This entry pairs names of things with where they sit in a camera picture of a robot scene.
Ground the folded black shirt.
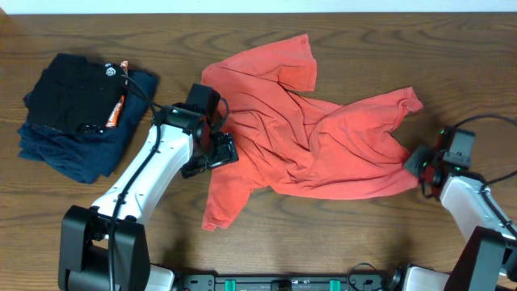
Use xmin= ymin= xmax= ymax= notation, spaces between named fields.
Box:
xmin=27 ymin=53 xmax=126 ymax=134

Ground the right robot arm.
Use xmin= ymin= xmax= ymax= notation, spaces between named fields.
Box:
xmin=401 ymin=127 xmax=516 ymax=291

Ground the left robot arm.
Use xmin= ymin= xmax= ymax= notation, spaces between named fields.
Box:
xmin=58 ymin=103 xmax=238 ymax=291

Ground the folded navy blue garment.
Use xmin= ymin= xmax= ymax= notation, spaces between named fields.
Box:
xmin=18 ymin=90 xmax=147 ymax=183

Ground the red orange t-shirt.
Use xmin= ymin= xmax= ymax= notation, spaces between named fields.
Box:
xmin=201 ymin=35 xmax=422 ymax=231

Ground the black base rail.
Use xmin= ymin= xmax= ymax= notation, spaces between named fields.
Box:
xmin=172 ymin=272 xmax=401 ymax=291

